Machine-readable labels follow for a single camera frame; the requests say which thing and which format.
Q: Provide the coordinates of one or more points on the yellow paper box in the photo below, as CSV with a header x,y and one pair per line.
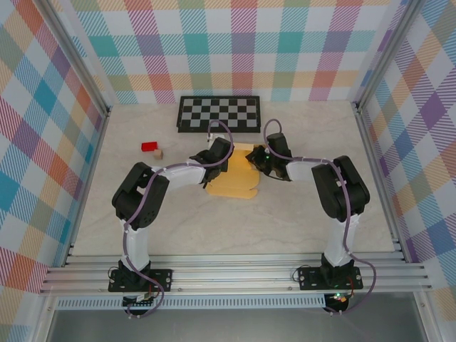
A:
x,y
238,178

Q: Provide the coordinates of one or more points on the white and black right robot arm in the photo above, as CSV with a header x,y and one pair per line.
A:
x,y
336,246

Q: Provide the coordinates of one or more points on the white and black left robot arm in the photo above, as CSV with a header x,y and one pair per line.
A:
x,y
185,174

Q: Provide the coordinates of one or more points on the black and grey checkerboard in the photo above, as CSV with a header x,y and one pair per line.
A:
x,y
219,112

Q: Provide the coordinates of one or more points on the small wooden cube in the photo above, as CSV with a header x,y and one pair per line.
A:
x,y
158,154

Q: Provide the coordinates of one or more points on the red block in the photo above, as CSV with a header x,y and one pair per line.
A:
x,y
149,146

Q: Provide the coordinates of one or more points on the small circuit board with LED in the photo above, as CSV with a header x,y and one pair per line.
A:
x,y
338,298

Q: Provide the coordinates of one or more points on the aluminium side rail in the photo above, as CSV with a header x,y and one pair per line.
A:
x,y
85,185
377,171

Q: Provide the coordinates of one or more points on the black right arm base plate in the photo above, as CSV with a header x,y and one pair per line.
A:
x,y
310,278

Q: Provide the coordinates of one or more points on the aluminium mounting rail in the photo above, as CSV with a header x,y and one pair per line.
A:
x,y
231,274

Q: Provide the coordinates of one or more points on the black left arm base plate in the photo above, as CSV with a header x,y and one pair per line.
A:
x,y
162,279

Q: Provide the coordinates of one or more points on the aluminium frame post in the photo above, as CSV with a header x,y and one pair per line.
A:
x,y
388,53
75,57

